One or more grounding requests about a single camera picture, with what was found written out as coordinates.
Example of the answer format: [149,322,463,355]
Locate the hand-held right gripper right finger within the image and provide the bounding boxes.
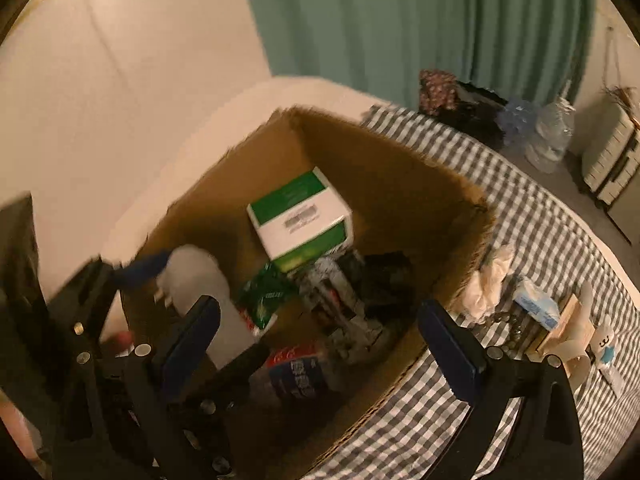
[417,299,586,480]

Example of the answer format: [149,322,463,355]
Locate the green curtain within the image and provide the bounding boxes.
[237,0,598,111]

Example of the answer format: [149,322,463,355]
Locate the brown cardboard box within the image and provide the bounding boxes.
[120,105,496,480]

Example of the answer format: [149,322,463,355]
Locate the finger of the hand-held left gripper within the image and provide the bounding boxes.
[45,252,173,356]
[170,342,273,480]

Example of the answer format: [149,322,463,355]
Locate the clear plastic jar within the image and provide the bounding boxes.
[295,255,396,361]

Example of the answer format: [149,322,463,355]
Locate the blue label water bottle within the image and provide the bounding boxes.
[250,345,341,406]

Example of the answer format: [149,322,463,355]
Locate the floral bag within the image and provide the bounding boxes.
[419,69,460,115]

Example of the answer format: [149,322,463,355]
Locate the crumpled white tissue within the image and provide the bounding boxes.
[457,245,516,321]

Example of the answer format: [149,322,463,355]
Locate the black bag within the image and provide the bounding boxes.
[440,80,508,148]

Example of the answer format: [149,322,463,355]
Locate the beaded bracelet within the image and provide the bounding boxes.
[487,310,531,346]

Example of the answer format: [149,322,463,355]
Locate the green and white medicine box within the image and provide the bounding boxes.
[246,166,355,273]

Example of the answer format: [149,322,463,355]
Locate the white plastic bottle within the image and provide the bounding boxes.
[155,245,261,371]

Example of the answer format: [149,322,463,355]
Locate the bluish water jug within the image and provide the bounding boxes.
[497,97,538,146]

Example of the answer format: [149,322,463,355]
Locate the grey fridge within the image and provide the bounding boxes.
[607,195,640,246]

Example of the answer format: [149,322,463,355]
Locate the green packet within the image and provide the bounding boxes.
[237,262,296,336]

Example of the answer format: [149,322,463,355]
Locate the small tan box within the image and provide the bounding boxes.
[530,294,581,356]

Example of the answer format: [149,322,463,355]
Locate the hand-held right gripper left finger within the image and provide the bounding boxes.
[50,295,223,480]

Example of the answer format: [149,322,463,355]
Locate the clear water jug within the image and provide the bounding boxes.
[525,80,576,173]

